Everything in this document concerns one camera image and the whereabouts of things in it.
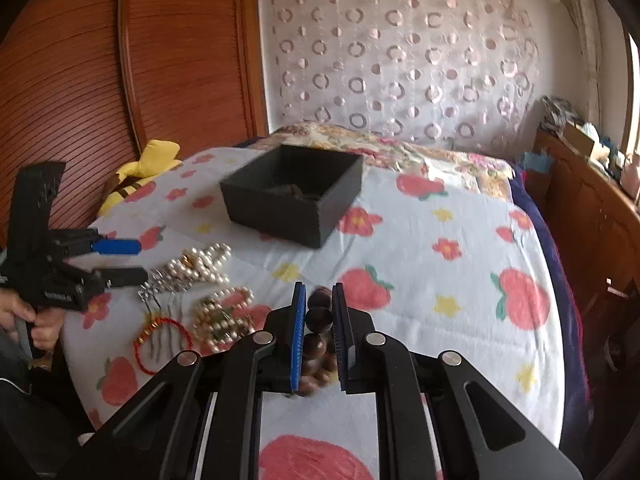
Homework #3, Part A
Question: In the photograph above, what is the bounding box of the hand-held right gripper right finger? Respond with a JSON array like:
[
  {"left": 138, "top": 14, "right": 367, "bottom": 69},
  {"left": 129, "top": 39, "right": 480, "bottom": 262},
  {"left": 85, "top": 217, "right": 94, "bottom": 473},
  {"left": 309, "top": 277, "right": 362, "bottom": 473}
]
[{"left": 331, "top": 282, "right": 586, "bottom": 480}]

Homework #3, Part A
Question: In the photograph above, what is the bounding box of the black jewelry box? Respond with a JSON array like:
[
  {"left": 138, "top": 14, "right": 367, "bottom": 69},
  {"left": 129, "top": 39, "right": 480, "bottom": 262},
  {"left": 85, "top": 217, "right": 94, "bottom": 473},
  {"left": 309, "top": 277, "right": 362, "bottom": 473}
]
[{"left": 220, "top": 144, "right": 364, "bottom": 249}]

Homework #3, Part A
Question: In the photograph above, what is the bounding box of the pink container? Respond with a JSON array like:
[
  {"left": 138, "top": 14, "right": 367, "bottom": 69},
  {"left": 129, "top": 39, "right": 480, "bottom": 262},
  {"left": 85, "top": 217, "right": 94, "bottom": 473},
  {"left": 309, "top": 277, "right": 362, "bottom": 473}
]
[{"left": 620, "top": 152, "right": 640, "bottom": 198}]

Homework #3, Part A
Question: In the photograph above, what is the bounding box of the silver hairpin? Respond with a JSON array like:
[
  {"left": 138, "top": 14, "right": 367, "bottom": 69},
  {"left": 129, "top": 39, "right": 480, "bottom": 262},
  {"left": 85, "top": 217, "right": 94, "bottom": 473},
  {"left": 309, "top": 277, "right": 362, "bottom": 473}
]
[{"left": 138, "top": 270, "right": 188, "bottom": 316}]

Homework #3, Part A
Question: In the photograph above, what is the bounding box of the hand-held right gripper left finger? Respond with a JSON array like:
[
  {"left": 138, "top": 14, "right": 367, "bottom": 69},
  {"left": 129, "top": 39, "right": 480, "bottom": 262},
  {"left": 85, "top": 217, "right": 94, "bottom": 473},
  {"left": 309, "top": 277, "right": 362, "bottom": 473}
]
[{"left": 55, "top": 281, "right": 307, "bottom": 480}]

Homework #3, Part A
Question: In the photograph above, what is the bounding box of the patterned window curtain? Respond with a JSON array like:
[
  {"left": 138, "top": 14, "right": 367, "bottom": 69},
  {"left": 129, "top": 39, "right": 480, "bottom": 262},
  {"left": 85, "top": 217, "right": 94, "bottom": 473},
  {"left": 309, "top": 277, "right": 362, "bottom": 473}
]
[{"left": 565, "top": 0, "right": 606, "bottom": 131}]

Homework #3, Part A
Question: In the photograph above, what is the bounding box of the wooden louvred wardrobe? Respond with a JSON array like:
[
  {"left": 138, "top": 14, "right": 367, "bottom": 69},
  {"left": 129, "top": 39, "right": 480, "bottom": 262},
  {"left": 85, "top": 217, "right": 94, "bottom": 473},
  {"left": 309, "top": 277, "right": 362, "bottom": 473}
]
[{"left": 0, "top": 0, "right": 271, "bottom": 251}]

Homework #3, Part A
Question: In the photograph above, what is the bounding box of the white pearl necklace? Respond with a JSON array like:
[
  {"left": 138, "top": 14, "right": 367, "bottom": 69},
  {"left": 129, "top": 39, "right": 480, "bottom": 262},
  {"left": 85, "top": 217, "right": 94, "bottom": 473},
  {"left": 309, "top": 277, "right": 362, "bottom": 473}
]
[{"left": 165, "top": 242, "right": 232, "bottom": 293}]

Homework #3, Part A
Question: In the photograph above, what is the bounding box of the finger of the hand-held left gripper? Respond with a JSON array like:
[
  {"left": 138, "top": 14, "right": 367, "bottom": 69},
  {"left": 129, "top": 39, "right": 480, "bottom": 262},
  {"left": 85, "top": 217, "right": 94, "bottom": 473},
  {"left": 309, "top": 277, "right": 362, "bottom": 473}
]
[
  {"left": 75, "top": 229, "right": 142, "bottom": 257},
  {"left": 75, "top": 267, "right": 148, "bottom": 291}
]

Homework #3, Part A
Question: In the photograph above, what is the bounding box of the cardboard box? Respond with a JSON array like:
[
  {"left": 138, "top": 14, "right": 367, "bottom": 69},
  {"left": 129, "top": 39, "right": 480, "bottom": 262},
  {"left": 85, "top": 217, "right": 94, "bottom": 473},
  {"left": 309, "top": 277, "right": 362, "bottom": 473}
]
[{"left": 562, "top": 122, "right": 601, "bottom": 158}]

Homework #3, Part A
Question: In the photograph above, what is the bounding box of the yellow plush toy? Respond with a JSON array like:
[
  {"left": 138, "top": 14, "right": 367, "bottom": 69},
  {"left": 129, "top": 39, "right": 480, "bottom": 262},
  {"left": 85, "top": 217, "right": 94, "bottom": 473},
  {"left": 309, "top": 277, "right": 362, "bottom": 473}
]
[{"left": 97, "top": 139, "right": 183, "bottom": 217}]

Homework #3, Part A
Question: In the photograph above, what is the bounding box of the floral quilt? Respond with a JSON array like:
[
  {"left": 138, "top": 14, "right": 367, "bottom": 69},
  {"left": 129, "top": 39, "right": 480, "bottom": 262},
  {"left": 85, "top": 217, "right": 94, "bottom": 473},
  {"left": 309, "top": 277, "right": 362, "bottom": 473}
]
[{"left": 235, "top": 122, "right": 516, "bottom": 201}]

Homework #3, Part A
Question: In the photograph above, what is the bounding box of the circle patterned sheer curtain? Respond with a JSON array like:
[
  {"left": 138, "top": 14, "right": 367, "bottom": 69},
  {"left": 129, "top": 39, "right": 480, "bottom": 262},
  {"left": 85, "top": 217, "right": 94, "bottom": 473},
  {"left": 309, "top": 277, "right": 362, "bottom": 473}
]
[{"left": 262, "top": 0, "right": 543, "bottom": 153}]

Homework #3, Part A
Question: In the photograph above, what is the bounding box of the dark wooden bead bracelet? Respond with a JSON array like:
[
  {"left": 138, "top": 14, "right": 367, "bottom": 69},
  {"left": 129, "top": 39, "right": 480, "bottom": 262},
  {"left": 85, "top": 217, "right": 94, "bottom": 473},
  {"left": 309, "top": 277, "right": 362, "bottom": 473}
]
[{"left": 300, "top": 285, "right": 346, "bottom": 393}]

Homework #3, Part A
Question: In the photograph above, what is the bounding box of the window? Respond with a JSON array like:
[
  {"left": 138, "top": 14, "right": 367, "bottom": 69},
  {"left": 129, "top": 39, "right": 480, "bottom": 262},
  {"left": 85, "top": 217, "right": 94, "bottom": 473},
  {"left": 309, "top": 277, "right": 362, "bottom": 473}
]
[{"left": 622, "top": 30, "right": 640, "bottom": 156}]

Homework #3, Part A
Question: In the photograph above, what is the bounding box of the blue plastic bag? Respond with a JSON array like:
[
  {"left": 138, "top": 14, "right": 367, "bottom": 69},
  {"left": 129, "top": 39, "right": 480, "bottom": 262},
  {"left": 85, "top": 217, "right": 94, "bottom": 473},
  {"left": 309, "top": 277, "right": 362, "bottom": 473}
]
[{"left": 520, "top": 152, "right": 553, "bottom": 176}]

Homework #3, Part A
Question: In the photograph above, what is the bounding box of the strawberry print blanket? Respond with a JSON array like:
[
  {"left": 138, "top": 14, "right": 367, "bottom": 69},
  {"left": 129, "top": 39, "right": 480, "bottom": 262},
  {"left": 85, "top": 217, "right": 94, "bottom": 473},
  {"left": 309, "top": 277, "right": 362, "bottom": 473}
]
[{"left": 60, "top": 147, "right": 576, "bottom": 480}]

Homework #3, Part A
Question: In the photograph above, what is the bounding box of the red string bracelet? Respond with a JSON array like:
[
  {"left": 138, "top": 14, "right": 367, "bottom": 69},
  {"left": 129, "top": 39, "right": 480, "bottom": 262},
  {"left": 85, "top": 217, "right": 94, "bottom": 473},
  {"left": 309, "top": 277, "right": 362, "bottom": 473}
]
[{"left": 132, "top": 312, "right": 193, "bottom": 375}]

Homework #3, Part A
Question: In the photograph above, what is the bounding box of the long wooden cabinet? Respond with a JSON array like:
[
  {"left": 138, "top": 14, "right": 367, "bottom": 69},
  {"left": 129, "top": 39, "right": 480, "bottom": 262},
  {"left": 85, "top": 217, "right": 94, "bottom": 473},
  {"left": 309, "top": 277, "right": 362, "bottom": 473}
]
[{"left": 530, "top": 127, "right": 640, "bottom": 361}]

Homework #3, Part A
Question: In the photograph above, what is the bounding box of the dark blue bed sheet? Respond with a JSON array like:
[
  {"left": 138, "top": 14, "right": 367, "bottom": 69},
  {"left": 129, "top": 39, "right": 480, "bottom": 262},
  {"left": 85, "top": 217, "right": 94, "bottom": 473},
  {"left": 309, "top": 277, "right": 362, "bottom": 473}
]
[{"left": 510, "top": 165, "right": 591, "bottom": 461}]

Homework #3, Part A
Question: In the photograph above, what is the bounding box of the pearl and green bracelet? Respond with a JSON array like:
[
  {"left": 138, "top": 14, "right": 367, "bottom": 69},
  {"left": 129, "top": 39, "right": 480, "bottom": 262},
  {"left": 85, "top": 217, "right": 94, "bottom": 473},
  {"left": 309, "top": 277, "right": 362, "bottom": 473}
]
[{"left": 190, "top": 286, "right": 256, "bottom": 353}]

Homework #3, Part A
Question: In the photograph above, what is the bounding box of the person's dark clothing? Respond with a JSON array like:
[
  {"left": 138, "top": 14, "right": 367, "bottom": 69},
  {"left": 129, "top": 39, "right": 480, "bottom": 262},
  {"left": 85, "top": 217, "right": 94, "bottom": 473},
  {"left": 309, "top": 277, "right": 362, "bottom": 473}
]
[{"left": 0, "top": 350, "right": 96, "bottom": 480}]

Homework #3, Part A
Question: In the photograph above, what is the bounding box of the person's left hand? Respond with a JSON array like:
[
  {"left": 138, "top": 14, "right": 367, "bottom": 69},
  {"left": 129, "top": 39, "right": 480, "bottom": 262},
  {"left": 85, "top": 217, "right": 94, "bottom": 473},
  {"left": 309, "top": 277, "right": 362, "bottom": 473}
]
[{"left": 0, "top": 290, "right": 63, "bottom": 351}]

